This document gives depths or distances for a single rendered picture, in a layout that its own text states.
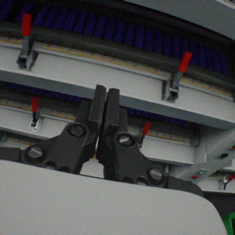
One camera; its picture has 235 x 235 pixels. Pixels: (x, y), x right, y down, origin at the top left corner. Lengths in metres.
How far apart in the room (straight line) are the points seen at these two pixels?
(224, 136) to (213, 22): 0.28
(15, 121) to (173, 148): 0.43
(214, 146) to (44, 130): 0.43
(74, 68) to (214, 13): 0.24
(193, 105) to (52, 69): 0.27
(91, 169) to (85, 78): 0.38
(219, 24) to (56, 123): 0.41
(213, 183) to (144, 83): 0.58
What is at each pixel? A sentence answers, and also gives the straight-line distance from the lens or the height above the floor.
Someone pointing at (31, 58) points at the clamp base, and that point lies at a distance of 0.35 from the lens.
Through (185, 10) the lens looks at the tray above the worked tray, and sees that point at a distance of 0.27.
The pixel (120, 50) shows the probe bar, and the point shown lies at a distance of 0.35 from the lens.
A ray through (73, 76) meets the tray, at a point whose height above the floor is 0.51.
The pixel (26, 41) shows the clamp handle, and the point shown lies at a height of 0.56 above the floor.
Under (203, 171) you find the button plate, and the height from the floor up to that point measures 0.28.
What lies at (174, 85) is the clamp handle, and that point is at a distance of 0.34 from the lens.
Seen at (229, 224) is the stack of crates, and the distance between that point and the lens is 0.72.
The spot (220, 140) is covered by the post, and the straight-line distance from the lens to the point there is 0.49.
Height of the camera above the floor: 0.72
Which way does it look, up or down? 49 degrees down
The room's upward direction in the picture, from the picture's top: 20 degrees clockwise
